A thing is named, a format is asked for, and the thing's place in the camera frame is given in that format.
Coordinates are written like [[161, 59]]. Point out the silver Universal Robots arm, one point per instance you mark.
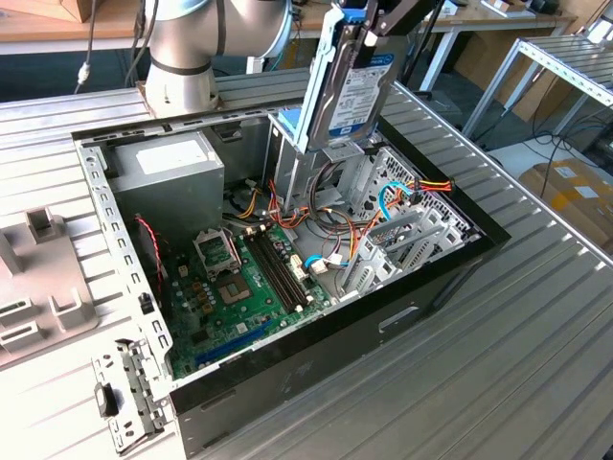
[[191, 38]]

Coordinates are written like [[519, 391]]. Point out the brown cardboard sheet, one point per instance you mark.
[[536, 100]]

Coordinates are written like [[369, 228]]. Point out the black case fan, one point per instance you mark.
[[151, 259]]

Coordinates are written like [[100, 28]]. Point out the blue expansion slot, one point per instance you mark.
[[234, 342]]

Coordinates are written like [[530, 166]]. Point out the green motherboard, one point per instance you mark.
[[225, 330]]

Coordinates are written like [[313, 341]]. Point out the metal card retention bracket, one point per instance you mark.
[[139, 383]]

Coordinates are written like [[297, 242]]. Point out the metal disk bay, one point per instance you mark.
[[383, 262]]

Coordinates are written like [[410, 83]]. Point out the green RAM stick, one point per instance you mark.
[[10, 309]]

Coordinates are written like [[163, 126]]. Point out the wooden desk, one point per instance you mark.
[[479, 23]]

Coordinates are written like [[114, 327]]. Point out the cardboard box with label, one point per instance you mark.
[[574, 191]]

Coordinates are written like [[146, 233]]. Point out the cardboard box on desk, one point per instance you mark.
[[72, 7]]

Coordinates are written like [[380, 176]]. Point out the hard disk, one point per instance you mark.
[[359, 96]]

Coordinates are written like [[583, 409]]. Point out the grey power supply unit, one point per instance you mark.
[[167, 191]]

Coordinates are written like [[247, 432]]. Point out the black open PC case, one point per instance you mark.
[[335, 364]]

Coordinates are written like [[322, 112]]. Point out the grey parts rack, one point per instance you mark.
[[38, 268]]

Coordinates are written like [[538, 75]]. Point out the metal drive cage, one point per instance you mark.
[[297, 177]]

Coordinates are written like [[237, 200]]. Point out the black RAM slot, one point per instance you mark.
[[283, 268], [273, 273]]

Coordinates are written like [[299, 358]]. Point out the CPU socket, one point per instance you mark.
[[232, 291]]

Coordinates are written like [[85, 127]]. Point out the black tripod stand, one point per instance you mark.
[[417, 52]]

